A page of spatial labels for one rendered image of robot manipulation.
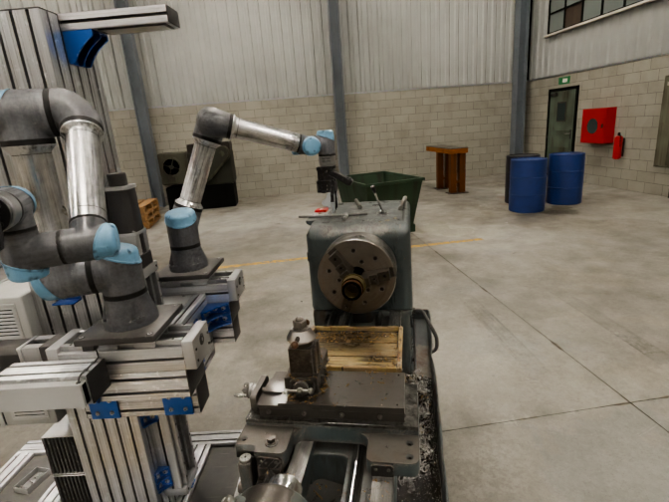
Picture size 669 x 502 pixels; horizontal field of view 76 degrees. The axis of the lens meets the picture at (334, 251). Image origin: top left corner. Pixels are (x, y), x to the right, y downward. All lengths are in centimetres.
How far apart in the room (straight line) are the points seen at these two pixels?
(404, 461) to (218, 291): 99
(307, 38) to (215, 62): 233
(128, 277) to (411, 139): 1108
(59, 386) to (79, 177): 56
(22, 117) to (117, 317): 54
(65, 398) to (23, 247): 48
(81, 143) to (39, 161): 15
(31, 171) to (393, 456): 112
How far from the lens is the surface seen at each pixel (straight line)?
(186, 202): 187
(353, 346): 161
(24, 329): 170
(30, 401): 143
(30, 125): 128
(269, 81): 1164
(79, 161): 116
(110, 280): 131
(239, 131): 172
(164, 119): 1184
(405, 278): 186
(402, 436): 119
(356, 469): 117
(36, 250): 106
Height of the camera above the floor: 167
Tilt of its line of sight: 16 degrees down
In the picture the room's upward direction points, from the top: 4 degrees counter-clockwise
